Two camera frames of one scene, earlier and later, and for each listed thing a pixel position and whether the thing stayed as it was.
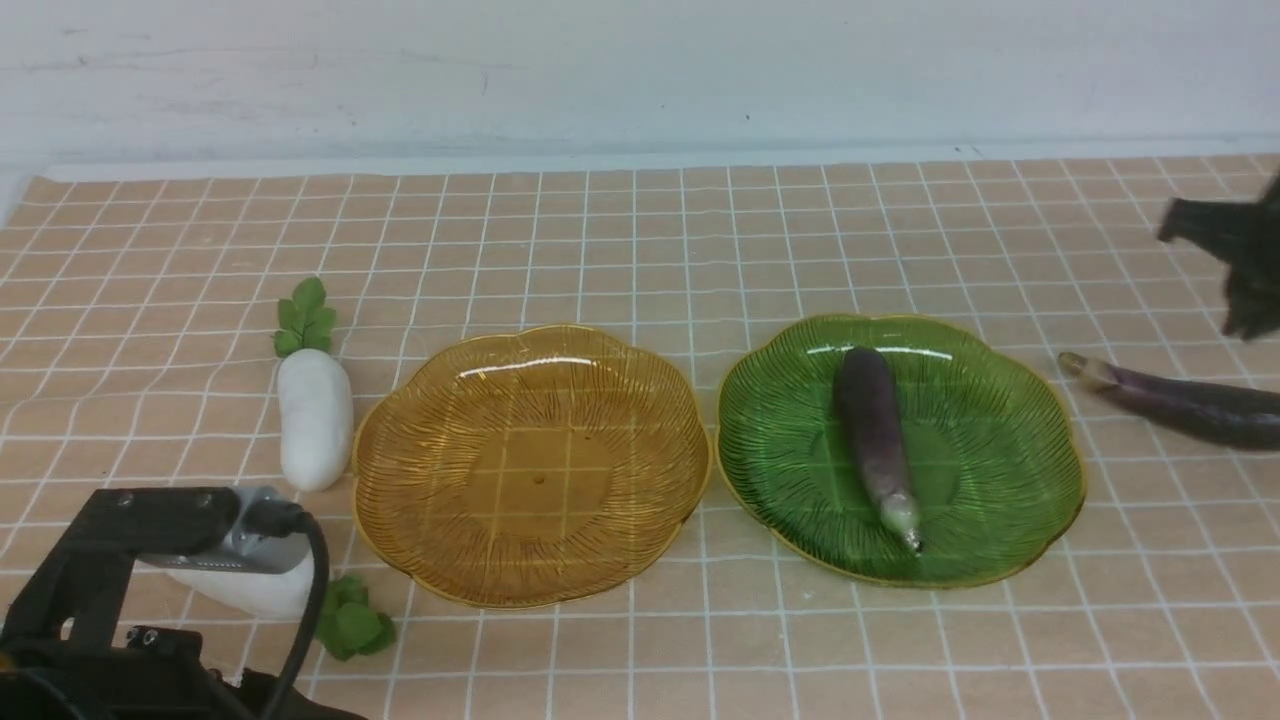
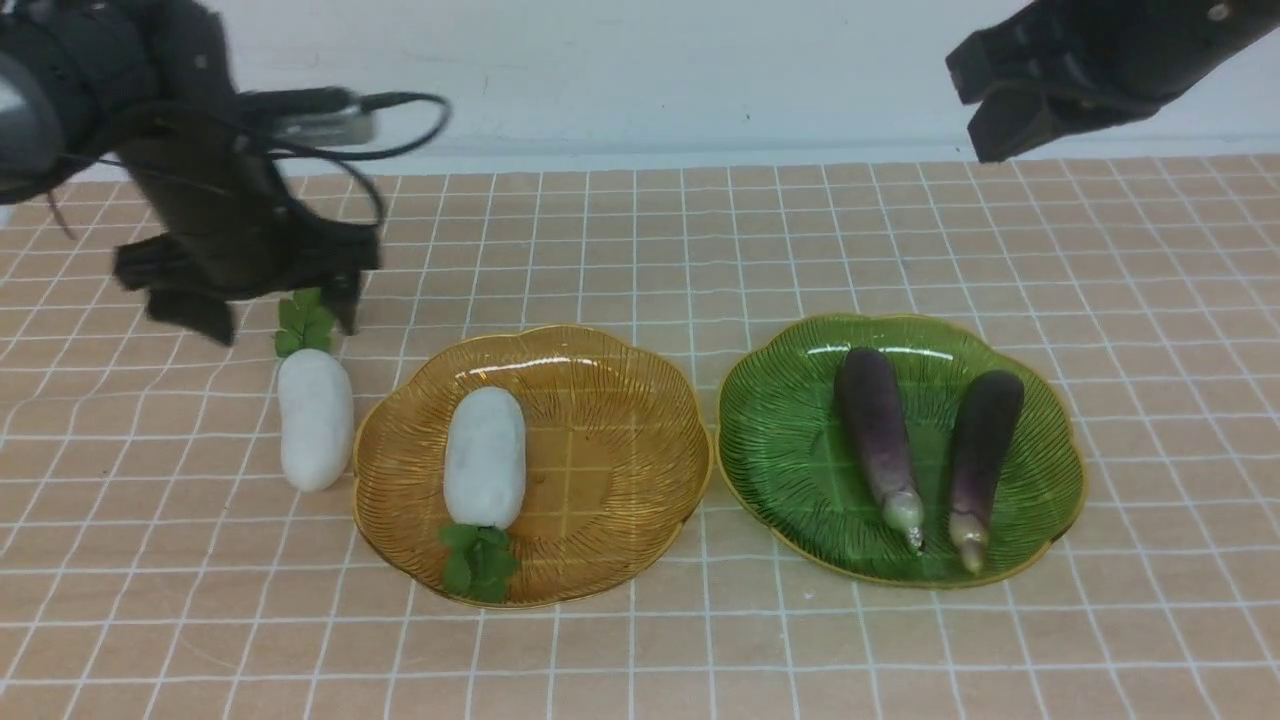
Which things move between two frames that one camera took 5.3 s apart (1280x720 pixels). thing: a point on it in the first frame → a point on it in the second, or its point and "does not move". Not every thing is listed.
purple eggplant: [866, 393] does not move
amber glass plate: [528, 468] does not move
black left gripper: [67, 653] → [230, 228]
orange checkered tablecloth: [139, 316] does not move
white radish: [261, 595] → [485, 463]
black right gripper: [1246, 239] → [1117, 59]
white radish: [315, 391] does not move
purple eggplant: [1236, 418] → [989, 414]
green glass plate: [990, 443] does not move
